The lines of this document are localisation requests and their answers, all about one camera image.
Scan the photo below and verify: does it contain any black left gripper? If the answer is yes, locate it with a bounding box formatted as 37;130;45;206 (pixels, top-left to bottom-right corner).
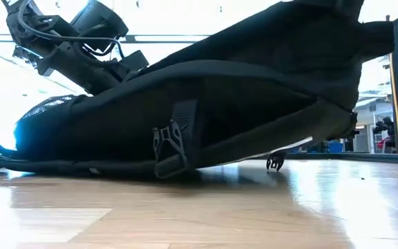
36;44;127;96

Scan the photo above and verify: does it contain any black backpack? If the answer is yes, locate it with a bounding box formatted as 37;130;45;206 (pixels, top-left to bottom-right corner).
0;0;395;180

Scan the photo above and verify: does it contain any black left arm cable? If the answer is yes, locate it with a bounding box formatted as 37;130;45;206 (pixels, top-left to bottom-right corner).
17;0;126;59

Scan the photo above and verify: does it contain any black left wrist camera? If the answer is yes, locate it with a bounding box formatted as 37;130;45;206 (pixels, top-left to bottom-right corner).
115;50;150;81

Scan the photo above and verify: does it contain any black table frame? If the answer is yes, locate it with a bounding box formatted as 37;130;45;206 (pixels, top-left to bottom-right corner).
285;151;398;166

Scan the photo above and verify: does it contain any yellow cable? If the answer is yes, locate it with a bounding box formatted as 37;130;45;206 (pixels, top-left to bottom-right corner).
388;53;398;155

